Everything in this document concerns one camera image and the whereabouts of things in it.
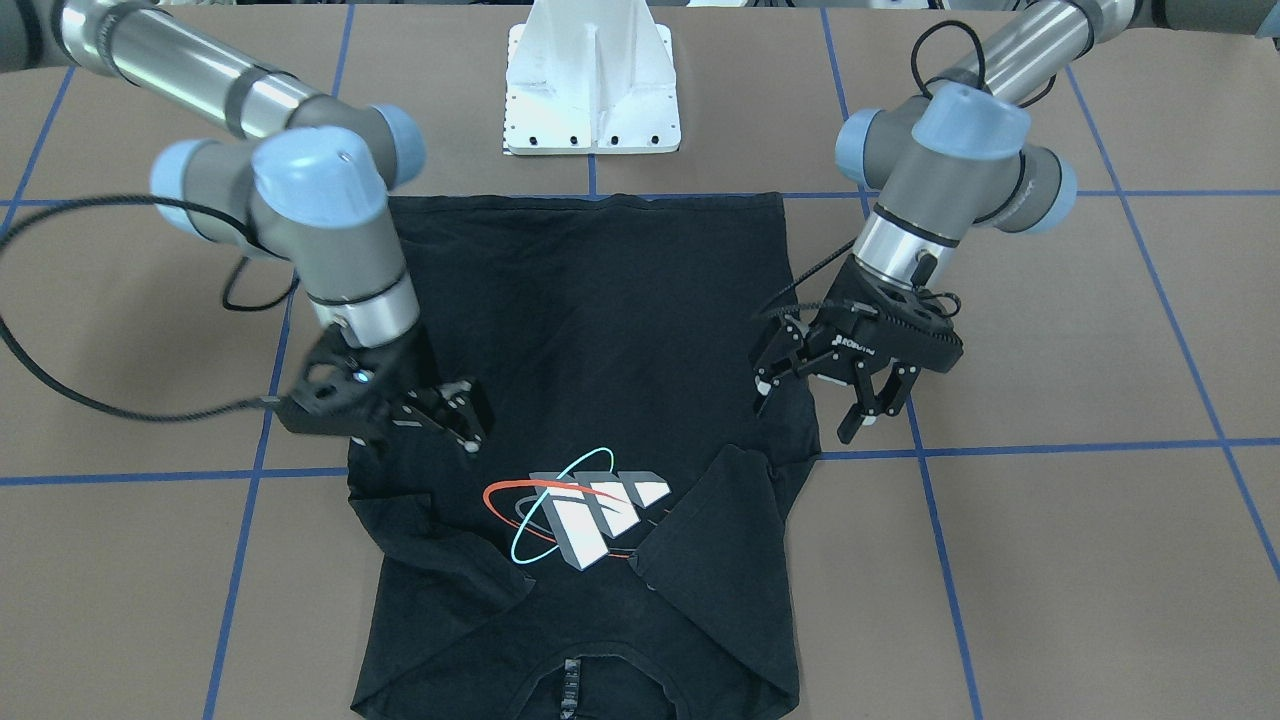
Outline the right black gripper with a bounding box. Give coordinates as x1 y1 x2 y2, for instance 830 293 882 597
276 322 494 461

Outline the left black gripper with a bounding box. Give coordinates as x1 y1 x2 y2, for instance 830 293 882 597
750 256 964 445

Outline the black graphic t-shirt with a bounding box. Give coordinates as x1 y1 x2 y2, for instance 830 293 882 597
348 193 820 719

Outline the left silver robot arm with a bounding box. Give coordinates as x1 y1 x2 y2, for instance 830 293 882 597
751 1 1138 443

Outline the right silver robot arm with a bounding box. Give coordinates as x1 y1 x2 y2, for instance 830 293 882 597
3 1 489 454

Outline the brown table mat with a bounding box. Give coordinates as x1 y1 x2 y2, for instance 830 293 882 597
3 5 1277 719

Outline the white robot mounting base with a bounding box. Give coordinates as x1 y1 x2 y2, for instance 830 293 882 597
503 1 682 156

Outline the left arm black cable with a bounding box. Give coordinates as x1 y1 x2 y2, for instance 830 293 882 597
753 20 1051 323

